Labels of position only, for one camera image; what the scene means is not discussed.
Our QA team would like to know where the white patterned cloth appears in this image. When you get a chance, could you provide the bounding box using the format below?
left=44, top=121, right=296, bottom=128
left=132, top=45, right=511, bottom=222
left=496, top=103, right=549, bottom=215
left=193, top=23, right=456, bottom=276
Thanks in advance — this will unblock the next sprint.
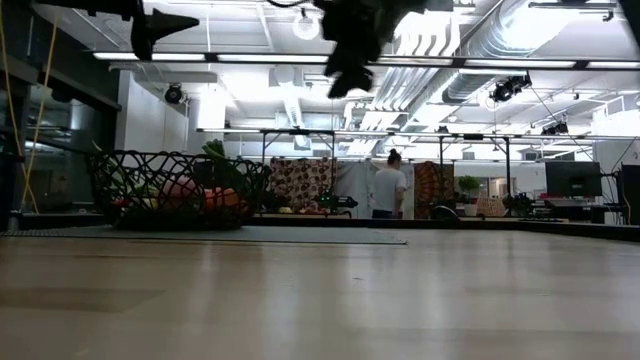
left=334, top=159, right=416, bottom=220

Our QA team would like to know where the black computer monitor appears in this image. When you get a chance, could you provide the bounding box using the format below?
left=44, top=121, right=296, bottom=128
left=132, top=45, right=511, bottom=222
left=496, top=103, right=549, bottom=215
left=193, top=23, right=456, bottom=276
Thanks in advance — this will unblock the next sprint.
left=619, top=163, right=640, bottom=226
left=544, top=160, right=603, bottom=199

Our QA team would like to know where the white ring ceiling fixture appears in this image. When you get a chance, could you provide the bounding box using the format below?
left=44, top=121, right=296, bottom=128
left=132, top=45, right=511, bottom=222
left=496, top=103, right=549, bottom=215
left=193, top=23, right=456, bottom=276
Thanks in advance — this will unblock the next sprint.
left=292, top=9, right=321, bottom=41

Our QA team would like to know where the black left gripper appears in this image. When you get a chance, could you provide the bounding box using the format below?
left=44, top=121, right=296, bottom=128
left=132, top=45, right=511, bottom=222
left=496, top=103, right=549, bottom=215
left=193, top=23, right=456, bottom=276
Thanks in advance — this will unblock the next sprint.
left=34, top=0, right=201, bottom=62

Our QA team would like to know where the green potted plant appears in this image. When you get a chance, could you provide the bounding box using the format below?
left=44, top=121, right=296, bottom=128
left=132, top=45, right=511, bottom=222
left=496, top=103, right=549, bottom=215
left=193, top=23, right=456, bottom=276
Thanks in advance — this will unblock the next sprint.
left=457, top=174, right=481, bottom=217

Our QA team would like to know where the brown floral cloth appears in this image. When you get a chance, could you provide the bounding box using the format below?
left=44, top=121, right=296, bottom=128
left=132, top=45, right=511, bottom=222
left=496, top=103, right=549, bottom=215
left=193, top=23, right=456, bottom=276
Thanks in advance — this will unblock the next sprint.
left=269, top=157, right=335, bottom=211

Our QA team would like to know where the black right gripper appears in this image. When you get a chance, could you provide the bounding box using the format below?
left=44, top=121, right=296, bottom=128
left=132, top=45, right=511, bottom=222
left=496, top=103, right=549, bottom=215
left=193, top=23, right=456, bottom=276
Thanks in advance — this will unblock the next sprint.
left=314, top=0, right=436, bottom=99

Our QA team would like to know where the orange mandala cloth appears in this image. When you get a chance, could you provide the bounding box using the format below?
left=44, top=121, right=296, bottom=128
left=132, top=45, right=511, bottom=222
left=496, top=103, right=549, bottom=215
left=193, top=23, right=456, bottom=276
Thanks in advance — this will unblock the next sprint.
left=413, top=160, right=455, bottom=219

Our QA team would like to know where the green long beans bunch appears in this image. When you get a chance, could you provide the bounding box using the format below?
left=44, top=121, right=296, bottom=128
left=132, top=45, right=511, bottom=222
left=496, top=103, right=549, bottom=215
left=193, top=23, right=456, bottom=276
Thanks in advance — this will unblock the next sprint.
left=92, top=138, right=246, bottom=201

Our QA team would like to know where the dark woven wire basket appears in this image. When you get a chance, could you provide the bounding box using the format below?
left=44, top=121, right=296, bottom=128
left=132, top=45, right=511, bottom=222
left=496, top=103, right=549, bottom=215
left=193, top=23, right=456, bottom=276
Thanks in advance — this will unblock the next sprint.
left=85, top=149, right=271, bottom=232

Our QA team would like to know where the person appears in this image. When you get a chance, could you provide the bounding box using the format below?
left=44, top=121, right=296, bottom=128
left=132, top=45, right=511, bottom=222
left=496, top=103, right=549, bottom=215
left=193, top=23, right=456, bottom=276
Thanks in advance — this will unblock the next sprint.
left=370, top=148, right=409, bottom=220

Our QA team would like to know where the black background table frame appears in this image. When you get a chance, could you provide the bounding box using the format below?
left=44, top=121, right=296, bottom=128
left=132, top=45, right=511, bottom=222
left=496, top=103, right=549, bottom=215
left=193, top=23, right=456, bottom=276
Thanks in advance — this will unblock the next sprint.
left=197, top=127, right=514, bottom=221

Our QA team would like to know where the yellow cable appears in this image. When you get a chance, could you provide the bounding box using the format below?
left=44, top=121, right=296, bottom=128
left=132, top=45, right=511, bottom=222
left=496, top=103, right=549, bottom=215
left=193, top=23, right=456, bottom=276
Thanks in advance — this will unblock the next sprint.
left=0, top=0, right=61, bottom=215

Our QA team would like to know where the black aluminium table frame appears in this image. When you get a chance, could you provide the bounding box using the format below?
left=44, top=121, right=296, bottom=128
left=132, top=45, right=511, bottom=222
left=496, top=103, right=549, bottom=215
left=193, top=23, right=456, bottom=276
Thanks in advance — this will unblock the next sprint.
left=19, top=49, right=640, bottom=244

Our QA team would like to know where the pink peach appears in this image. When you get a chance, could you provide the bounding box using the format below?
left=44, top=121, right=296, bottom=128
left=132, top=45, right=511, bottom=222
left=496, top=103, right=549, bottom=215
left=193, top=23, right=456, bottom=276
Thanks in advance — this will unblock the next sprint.
left=159, top=175, right=201, bottom=211

